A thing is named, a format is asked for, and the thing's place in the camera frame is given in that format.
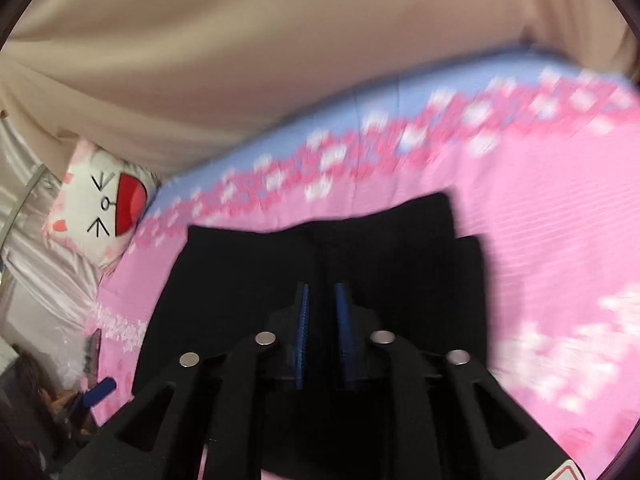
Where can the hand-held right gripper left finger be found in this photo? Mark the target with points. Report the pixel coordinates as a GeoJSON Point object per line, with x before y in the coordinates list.
{"type": "Point", "coordinates": [302, 330]}

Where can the beige curtain cloth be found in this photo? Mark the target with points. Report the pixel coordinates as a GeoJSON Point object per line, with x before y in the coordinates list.
{"type": "Point", "coordinates": [250, 50]}

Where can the black pants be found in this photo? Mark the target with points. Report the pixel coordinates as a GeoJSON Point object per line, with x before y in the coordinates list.
{"type": "Point", "coordinates": [400, 270]}

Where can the white satin cloth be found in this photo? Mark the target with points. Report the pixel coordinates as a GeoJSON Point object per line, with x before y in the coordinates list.
{"type": "Point", "coordinates": [40, 270]}

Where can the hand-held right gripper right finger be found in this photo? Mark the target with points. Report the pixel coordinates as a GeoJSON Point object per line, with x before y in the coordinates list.
{"type": "Point", "coordinates": [342, 330]}

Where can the pink rose print bed sheet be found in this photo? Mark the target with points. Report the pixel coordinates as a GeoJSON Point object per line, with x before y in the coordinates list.
{"type": "Point", "coordinates": [550, 200]}

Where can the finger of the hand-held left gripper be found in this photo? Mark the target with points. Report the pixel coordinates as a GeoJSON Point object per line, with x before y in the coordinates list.
{"type": "Point", "coordinates": [100, 391]}

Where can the white cat face pillow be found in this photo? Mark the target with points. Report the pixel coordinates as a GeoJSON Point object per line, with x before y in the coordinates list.
{"type": "Point", "coordinates": [95, 200]}

